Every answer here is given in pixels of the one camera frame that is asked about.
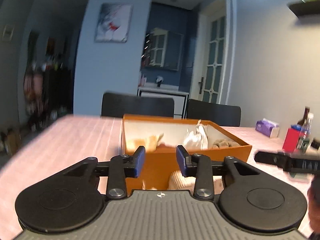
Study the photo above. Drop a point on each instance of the clear organza gift bag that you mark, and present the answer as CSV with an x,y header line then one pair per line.
x,y
197,139

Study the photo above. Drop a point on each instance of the left black chair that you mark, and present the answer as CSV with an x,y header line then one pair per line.
x,y
117,105

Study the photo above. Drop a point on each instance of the perforated wooden speaker box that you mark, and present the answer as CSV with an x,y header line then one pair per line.
x,y
179,182

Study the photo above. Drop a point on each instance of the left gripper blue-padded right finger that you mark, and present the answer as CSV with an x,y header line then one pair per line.
x,y
200,167

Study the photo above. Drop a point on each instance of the red box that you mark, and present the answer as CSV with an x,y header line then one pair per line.
x,y
291,140

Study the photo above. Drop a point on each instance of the orange cardboard box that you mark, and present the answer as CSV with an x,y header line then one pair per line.
x,y
165,151

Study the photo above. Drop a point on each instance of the right black chair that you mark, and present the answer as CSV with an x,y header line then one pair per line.
x,y
222,115

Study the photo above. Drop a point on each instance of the yellow cloth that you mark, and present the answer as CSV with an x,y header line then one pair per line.
x,y
150,143

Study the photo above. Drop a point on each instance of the clear water bottle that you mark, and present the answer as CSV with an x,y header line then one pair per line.
x,y
304,136

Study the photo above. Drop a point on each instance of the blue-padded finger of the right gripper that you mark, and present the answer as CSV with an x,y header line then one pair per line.
x,y
294,163

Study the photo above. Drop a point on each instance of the black chair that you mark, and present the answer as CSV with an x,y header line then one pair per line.
x,y
117,105
222,115

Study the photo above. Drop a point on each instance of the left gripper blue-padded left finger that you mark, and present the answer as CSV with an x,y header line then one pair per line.
x,y
121,167

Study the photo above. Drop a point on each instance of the person's right hand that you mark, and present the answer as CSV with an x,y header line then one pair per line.
x,y
313,213

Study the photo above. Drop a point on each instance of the wine glass wall picture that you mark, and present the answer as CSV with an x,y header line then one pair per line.
x,y
113,22

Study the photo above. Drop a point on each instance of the small framed wall picture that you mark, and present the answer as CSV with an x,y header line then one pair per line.
x,y
8,32

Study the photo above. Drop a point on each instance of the purple tissue pack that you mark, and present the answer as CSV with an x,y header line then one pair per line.
x,y
267,128

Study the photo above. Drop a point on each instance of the white sideboard cabinet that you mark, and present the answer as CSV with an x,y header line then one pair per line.
x,y
175,96

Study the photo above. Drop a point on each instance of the dark cluttered shelf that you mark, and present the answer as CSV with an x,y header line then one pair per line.
x,y
47,84

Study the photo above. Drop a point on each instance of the brown plush toy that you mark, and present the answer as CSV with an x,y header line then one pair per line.
x,y
224,143

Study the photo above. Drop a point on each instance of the white glass-panel door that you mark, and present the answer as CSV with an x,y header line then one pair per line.
x,y
212,69

